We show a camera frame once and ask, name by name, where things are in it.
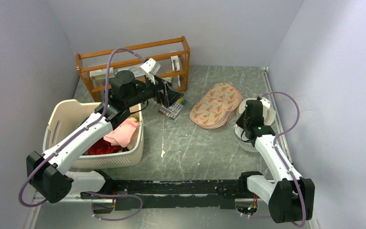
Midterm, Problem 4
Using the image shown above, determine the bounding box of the peach patterned laundry bag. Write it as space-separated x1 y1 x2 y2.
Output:
189 83 242 129

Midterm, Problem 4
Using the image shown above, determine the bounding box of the cream round laundry bag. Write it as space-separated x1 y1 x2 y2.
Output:
236 97 276 125

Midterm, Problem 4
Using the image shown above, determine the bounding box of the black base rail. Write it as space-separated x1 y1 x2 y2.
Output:
81 179 256 210

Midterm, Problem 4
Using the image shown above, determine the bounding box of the pink cloth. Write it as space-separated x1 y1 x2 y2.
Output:
103 117 140 150

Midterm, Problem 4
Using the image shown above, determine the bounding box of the red cloth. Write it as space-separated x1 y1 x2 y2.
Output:
87 139 123 156

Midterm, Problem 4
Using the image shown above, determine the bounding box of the white upright box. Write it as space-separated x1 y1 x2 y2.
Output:
171 55 181 87

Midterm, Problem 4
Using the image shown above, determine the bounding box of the cream plastic laundry basket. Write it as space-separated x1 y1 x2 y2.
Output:
42 99 144 169

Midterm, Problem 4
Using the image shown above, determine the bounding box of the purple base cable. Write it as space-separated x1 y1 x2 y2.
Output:
85 193 143 221

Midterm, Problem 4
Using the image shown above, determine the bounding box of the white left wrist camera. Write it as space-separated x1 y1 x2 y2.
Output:
140 58 161 75

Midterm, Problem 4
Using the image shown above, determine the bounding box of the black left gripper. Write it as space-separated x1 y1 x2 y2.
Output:
126 73 184 108

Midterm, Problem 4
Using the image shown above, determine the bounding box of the white box on shelf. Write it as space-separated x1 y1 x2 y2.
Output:
89 69 107 87

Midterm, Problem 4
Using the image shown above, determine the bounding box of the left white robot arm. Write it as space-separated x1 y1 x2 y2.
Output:
26 70 183 203

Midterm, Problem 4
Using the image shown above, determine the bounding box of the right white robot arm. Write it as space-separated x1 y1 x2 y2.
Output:
234 97 315 227

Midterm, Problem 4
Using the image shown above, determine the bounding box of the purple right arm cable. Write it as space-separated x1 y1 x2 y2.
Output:
260 92 307 228

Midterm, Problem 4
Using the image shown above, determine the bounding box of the white mesh laundry bag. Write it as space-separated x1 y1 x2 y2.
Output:
234 125 258 153

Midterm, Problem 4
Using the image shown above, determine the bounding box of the orange wooden shelf rack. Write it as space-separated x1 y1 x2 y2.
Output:
76 36 191 102

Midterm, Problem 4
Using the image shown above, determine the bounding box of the pack of coloured markers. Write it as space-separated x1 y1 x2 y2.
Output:
159 98 187 120

